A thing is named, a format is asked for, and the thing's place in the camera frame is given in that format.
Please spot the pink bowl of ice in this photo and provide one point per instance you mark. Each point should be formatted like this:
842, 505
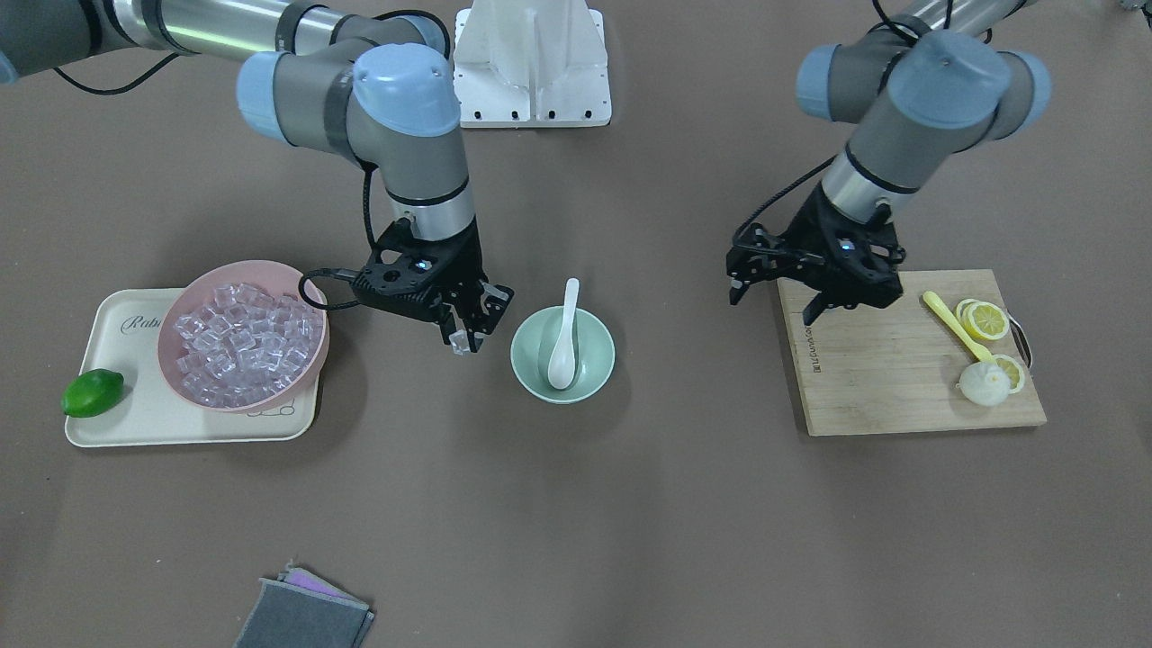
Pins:
245, 337

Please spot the white ceramic spoon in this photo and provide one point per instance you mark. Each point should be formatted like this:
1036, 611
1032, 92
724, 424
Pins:
562, 367

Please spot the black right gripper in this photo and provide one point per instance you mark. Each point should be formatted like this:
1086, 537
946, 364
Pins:
467, 267

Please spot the cream plastic tray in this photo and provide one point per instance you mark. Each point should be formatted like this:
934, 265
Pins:
124, 339

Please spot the lemon slice by peeled lemon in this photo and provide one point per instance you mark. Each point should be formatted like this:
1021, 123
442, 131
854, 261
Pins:
1015, 372

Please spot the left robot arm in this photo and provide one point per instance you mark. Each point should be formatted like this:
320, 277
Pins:
920, 85

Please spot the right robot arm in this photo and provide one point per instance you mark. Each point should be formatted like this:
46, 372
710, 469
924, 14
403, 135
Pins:
376, 91

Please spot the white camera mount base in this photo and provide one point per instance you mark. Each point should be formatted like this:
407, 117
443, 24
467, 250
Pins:
531, 65

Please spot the grey folded cloth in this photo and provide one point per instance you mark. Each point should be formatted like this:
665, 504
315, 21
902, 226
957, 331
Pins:
298, 608

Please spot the yellow plastic spoon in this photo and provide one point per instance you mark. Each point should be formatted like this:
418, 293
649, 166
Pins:
933, 301

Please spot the lemon slice near handle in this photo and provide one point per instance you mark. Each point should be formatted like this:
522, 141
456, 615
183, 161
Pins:
982, 320

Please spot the peeled white lemon end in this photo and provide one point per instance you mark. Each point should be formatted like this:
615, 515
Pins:
985, 384

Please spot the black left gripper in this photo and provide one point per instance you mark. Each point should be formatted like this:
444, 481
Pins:
813, 230

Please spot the clear ice cube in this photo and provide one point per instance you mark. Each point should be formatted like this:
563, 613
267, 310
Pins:
459, 342

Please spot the bamboo cutting board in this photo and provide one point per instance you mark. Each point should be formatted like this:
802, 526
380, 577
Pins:
871, 371

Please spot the green lime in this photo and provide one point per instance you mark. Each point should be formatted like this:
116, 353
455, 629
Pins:
92, 393

